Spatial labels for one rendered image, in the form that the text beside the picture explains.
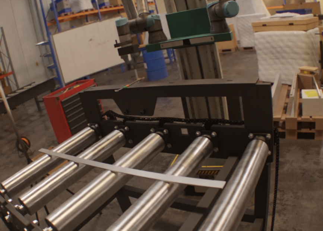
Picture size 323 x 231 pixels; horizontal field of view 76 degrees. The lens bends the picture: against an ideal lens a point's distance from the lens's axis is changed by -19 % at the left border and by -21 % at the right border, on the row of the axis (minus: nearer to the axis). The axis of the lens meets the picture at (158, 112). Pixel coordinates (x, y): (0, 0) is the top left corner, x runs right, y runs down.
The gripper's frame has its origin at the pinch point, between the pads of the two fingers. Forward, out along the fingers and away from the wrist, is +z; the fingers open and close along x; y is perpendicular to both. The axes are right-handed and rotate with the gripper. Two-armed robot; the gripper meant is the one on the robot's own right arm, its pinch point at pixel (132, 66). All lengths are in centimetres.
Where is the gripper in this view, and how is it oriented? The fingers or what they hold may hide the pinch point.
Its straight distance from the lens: 157.0
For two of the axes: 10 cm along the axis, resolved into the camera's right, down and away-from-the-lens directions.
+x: -8.1, -0.2, 5.8
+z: 2.2, 9.2, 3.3
